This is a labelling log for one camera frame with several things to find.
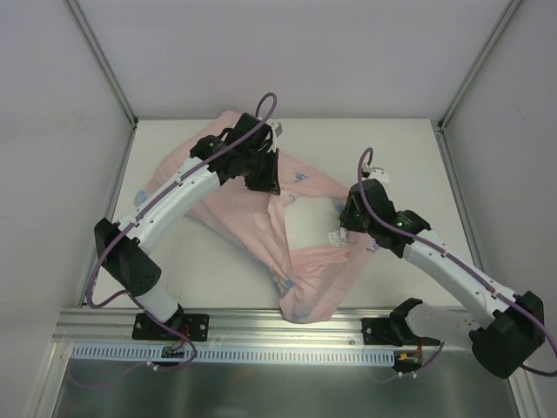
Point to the shiny metal front plate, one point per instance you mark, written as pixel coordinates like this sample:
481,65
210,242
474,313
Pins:
454,386

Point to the white pillow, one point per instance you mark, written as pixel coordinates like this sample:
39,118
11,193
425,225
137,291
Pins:
314,222

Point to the white slotted cable duct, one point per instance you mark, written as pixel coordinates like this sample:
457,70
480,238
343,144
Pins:
236,355

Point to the left aluminium corner post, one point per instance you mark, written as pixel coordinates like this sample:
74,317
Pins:
85,28

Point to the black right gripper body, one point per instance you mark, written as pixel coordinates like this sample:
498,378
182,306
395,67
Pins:
349,213

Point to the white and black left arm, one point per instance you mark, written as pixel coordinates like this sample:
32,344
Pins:
247,150

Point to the right aluminium corner post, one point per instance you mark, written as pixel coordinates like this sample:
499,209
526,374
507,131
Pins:
486,50

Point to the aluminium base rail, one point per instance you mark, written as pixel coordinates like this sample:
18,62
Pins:
227,327

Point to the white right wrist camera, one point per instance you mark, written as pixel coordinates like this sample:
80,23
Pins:
377,173

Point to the aluminium corner post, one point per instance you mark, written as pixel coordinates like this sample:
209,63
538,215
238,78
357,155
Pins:
486,50
85,28

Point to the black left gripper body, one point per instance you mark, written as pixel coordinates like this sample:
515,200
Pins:
265,175

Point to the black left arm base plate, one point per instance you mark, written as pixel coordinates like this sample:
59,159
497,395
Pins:
194,326

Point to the blue and pink printed pillowcase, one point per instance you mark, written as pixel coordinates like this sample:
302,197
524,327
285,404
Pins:
312,282

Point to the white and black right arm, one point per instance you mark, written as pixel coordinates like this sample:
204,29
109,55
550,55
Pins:
500,327

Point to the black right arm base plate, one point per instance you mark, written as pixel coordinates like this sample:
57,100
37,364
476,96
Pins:
385,331

